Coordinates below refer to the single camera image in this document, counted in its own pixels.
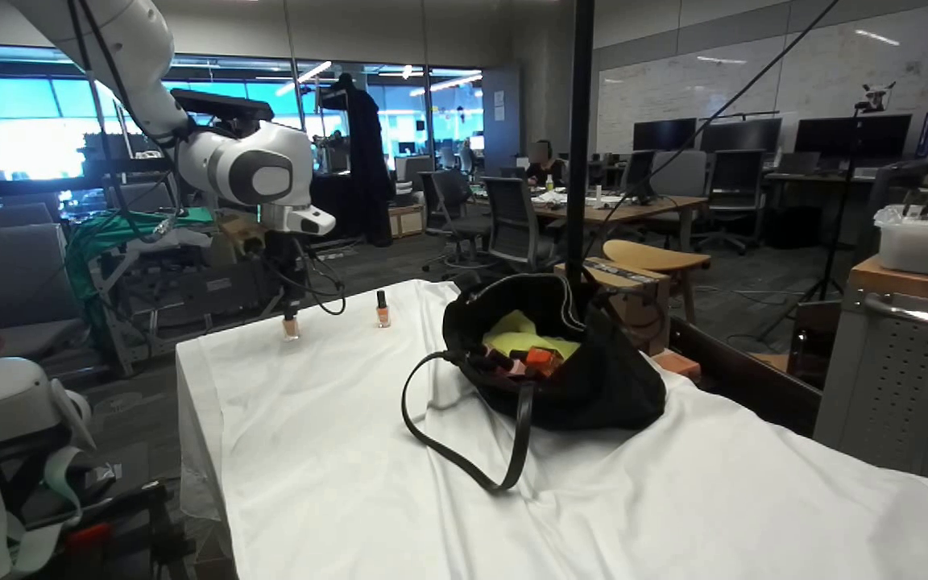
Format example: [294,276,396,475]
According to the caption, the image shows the grey cabinet with wooden top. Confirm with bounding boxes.
[813,253,928,476]

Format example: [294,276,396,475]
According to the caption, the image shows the wide black computer monitor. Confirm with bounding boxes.
[792,112,914,169]

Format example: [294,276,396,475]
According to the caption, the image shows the grey padded chair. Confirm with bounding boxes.
[0,222,87,365]

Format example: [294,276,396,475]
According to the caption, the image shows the long wooden desk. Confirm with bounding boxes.
[530,187,708,257]

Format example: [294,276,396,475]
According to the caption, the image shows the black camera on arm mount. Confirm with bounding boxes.
[168,87,276,138]

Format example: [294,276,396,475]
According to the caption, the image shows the green cables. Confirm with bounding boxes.
[60,206,218,326]

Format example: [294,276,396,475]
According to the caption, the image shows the black tripod stand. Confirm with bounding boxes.
[750,82,903,344]

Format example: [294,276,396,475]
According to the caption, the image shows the white plastic container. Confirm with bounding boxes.
[868,199,928,276]

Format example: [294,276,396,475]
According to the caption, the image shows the small black computer monitor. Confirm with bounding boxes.
[632,115,702,153]

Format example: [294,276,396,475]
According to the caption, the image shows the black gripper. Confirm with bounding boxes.
[266,233,314,326]

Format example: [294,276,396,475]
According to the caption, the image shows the black screen on cart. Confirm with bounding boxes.
[308,175,371,244]

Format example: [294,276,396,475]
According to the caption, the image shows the seated person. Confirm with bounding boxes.
[524,138,567,193]

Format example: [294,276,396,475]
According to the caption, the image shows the dark office chair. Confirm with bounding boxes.
[429,171,494,261]

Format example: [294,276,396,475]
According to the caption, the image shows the white tablecloth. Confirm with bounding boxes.
[175,276,928,580]

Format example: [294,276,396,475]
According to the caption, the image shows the black office chair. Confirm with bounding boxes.
[702,148,766,257]

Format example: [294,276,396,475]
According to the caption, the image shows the cardboard box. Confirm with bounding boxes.
[387,196,431,240]

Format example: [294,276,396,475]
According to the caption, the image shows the black handbag with strap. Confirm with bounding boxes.
[396,269,669,496]

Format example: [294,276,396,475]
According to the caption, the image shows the round wooden stool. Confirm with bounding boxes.
[599,238,715,326]

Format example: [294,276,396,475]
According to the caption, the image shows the grey mesh office chair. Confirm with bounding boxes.
[481,175,545,268]

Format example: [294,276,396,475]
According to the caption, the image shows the yellow cloth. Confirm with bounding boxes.
[481,306,584,365]

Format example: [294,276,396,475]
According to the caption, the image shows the black hanging coat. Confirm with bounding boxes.
[338,74,393,247]

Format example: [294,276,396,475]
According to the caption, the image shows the black vertical pole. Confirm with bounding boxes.
[560,0,595,283]

